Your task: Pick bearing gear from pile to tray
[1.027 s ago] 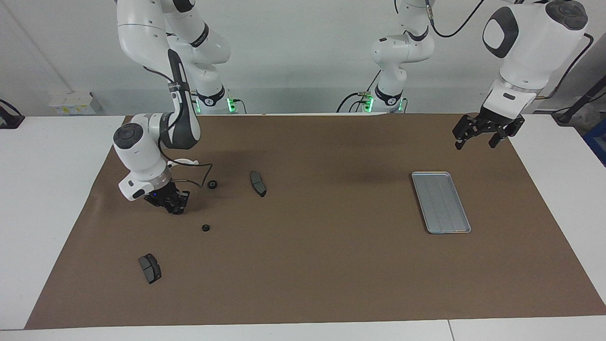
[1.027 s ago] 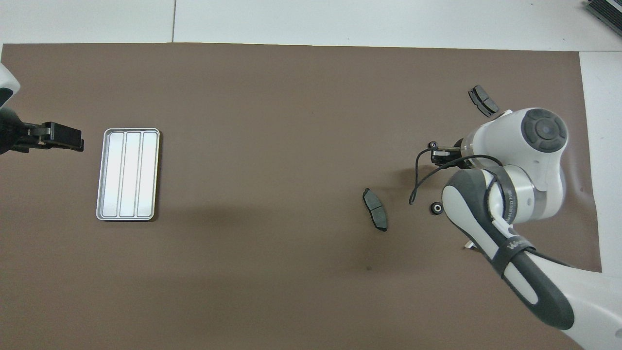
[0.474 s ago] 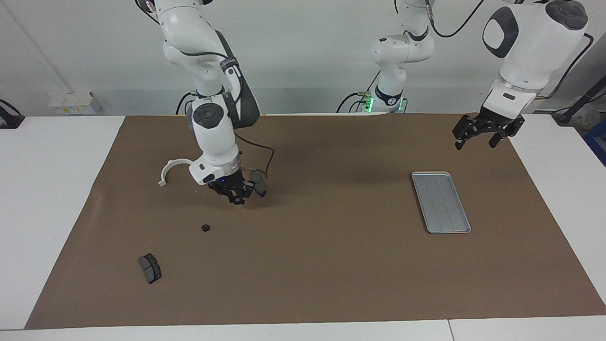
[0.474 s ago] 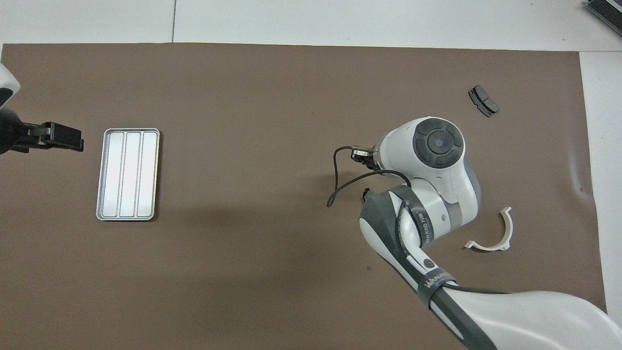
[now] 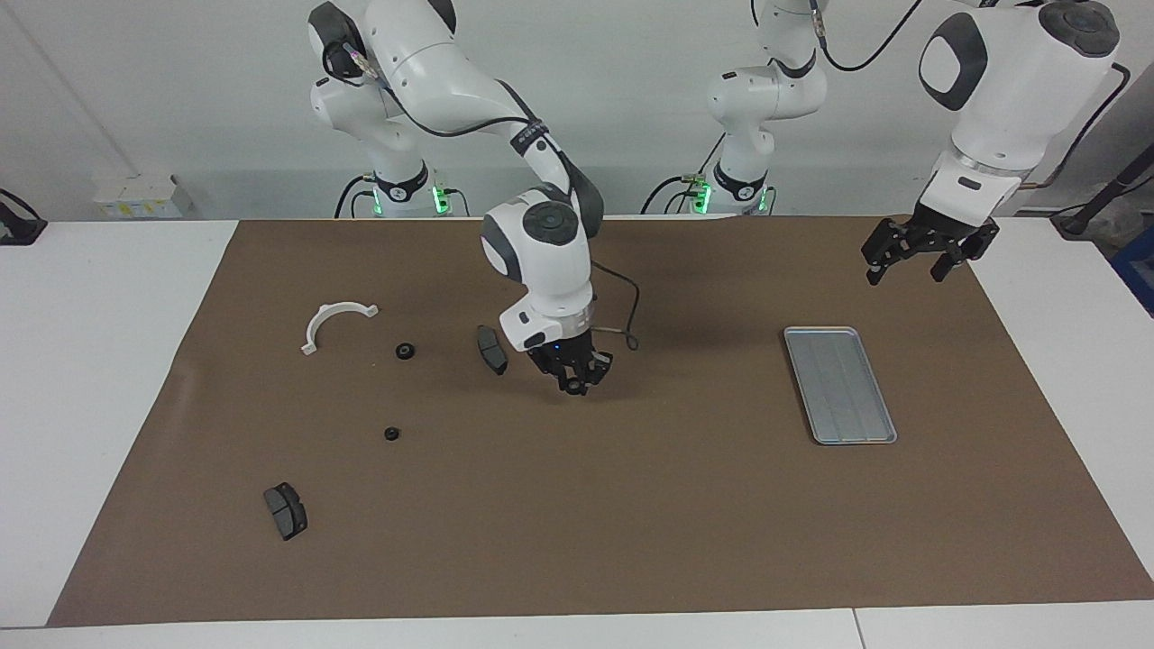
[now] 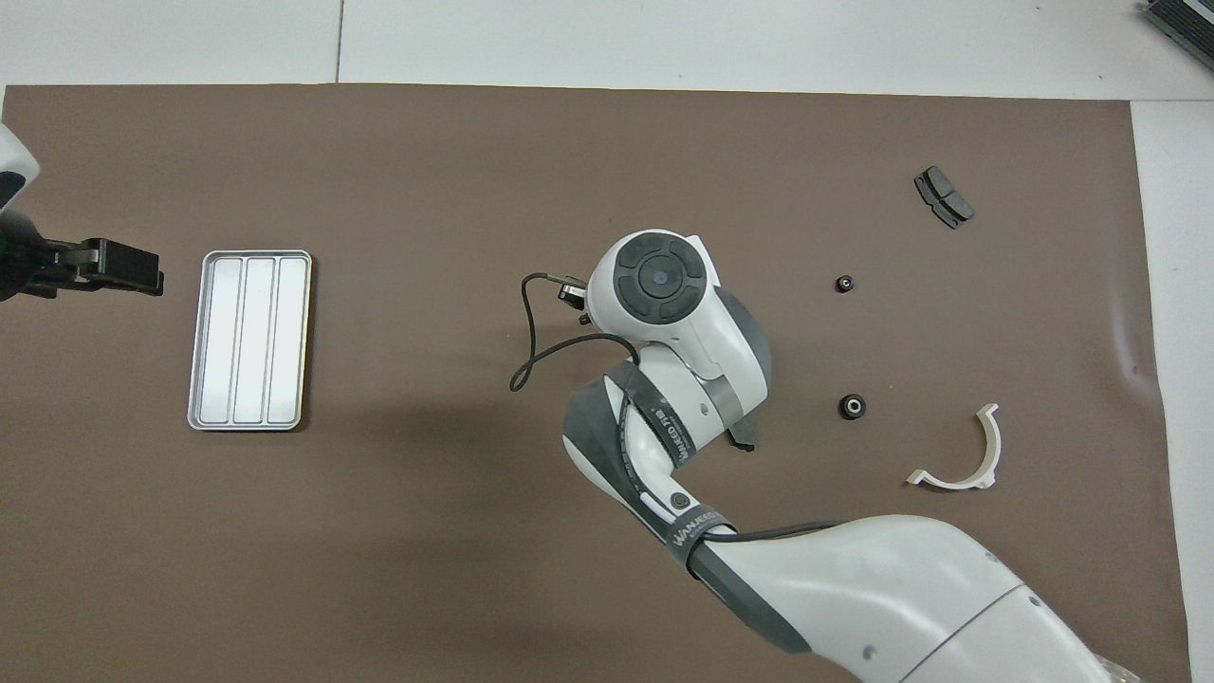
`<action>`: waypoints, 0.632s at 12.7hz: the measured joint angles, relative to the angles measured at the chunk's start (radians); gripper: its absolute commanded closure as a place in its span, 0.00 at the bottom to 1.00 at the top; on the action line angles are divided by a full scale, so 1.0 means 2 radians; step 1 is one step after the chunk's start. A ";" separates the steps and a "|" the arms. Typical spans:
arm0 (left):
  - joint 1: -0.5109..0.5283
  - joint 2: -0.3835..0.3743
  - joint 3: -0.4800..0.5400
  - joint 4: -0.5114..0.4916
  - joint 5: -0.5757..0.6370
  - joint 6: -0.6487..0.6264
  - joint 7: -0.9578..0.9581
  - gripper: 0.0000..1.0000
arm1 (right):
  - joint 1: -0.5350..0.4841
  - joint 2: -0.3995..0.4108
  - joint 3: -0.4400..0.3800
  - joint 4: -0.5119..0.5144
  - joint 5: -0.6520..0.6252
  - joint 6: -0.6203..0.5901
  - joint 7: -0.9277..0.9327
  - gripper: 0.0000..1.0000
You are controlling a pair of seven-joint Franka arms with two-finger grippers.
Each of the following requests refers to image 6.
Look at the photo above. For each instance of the silver metal tray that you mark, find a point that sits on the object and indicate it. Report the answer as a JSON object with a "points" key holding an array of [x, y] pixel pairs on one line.
{"points": [[251, 341]]}

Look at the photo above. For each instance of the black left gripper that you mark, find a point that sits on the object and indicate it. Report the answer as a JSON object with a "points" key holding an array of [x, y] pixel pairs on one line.
{"points": [[66, 264]]}

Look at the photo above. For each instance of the small black round knob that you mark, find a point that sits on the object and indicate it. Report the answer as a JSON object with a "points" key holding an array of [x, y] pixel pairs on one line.
{"points": [[852, 406]]}

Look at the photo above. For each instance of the white curved plastic bracket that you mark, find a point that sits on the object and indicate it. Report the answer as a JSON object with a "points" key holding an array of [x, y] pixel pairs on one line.
{"points": [[958, 485]]}

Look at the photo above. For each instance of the small black bearing gear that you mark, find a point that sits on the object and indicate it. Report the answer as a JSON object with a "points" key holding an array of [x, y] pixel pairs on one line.
{"points": [[844, 283]]}

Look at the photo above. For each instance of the grey ribbed device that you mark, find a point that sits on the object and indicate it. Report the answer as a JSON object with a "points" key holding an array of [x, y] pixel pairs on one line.
{"points": [[1186, 21]]}

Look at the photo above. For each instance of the brown table mat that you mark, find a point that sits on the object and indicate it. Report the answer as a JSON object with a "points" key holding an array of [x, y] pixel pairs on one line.
{"points": [[379, 190]]}

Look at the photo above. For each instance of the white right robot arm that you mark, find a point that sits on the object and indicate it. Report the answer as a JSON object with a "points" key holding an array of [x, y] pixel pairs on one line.
{"points": [[901, 588]]}

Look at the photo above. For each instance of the long grey brake pad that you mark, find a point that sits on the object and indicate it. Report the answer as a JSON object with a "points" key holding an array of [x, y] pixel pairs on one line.
{"points": [[744, 438]]}

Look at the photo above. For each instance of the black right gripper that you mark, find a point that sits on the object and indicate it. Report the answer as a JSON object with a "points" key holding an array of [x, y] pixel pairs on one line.
{"points": [[572, 292]]}

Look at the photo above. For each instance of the short grey brake pad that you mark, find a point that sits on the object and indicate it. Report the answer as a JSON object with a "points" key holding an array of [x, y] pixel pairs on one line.
{"points": [[944, 194]]}

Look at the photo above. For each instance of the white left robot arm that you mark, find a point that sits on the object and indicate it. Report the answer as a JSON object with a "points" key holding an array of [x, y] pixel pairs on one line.
{"points": [[14, 256]]}

